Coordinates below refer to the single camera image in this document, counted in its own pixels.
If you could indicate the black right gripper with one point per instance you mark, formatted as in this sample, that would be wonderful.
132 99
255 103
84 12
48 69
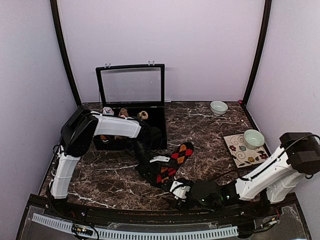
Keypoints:
178 203

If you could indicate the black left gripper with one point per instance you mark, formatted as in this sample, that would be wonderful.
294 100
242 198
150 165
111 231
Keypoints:
148 169

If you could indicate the black argyle orange red sock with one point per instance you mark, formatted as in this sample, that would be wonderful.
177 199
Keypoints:
168 170

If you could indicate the striped beige maroon sock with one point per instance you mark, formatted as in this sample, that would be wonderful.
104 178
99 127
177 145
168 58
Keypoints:
143 115

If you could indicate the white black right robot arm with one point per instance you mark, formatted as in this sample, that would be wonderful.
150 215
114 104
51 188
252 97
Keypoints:
297 157

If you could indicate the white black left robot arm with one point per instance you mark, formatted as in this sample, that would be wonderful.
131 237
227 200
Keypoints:
106 132

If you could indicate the square floral plate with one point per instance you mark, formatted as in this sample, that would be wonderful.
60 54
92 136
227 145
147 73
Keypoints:
242 156

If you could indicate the brown rolled sock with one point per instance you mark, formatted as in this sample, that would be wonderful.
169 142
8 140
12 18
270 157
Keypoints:
123 113

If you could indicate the multicolour rolled sock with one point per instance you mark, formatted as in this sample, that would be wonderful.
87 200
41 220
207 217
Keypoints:
108 111

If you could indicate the pale green bowl on plate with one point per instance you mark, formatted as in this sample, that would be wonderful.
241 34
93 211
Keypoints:
253 139

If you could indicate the small circuit board right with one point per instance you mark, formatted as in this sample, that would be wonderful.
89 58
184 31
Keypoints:
270 222

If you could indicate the small circuit board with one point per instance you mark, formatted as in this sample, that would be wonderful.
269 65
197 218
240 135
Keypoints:
270 222
81 231

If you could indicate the black box with glass lid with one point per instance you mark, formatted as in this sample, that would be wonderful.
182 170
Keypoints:
137 88

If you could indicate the pale green bowl at back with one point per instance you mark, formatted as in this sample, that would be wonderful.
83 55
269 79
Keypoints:
218 107

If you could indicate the small circuit board left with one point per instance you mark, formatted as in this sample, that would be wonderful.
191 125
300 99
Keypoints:
81 231

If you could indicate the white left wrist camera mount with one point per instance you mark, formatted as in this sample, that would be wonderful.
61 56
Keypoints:
160 158

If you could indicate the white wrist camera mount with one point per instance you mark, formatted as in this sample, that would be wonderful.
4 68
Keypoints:
160 158
179 190

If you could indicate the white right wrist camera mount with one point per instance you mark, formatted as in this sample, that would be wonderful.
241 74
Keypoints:
179 190

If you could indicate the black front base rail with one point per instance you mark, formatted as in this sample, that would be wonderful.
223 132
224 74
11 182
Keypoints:
240 214

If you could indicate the white slotted cable duct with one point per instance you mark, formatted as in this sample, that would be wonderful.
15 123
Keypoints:
122 231

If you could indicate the black left frame post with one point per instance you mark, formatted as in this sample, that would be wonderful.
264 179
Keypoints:
63 51

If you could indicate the black frame post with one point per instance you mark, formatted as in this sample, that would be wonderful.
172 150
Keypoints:
63 51
258 52

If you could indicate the black right frame post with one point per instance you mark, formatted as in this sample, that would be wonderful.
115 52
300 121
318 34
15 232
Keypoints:
258 52

